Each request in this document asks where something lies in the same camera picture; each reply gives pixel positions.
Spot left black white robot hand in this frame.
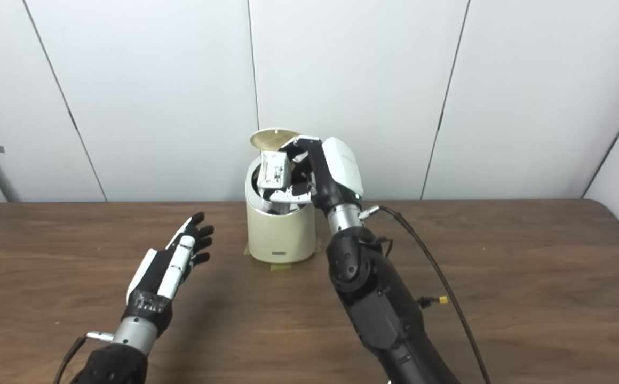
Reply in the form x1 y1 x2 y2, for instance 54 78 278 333
126 212 215 335

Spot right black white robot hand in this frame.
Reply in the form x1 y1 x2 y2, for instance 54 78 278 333
269 135 365 214

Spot white green milk carton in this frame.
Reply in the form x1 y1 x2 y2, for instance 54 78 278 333
258 151 292 190

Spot cream round bin lid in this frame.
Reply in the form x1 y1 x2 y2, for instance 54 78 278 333
250 128 300 153

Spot cream-colored round bin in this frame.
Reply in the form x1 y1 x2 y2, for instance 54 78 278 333
245 155 316 263

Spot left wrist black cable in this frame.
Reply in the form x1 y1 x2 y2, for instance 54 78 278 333
53 331 114 384

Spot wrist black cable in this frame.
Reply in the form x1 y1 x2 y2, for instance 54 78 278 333
53 331 114 384
360 205 491 384

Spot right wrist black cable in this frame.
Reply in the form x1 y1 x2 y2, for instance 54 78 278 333
360 205 491 384

